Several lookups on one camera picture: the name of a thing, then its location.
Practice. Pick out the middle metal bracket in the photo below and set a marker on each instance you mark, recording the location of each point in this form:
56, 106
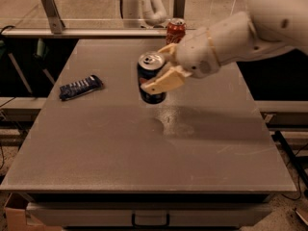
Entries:
179, 8

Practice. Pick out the metal bracket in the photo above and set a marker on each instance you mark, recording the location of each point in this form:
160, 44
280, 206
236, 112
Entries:
55, 22
179, 8

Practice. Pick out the blue rxbar wrapper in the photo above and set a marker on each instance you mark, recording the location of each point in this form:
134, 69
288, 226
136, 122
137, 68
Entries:
79, 88

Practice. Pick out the black drawer handle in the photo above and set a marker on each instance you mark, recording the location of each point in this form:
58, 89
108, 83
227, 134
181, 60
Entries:
150, 219

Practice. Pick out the orange soda can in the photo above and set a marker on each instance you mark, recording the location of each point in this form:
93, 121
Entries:
176, 29

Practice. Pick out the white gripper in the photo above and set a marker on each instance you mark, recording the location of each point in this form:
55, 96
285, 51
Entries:
194, 54

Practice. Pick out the grey table drawer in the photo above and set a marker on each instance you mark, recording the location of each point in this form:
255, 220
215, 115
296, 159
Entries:
119, 214

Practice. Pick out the left metal bracket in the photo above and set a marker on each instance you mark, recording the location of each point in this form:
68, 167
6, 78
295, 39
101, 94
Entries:
55, 22

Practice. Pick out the cardboard box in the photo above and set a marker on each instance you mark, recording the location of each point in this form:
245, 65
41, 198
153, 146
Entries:
19, 220

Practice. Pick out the clear acrylic barrier panel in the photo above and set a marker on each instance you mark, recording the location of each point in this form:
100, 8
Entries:
106, 14

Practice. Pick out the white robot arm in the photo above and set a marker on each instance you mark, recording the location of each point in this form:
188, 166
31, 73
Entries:
267, 28

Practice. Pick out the blue pepsi can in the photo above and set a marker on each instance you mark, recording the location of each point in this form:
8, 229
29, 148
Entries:
148, 66

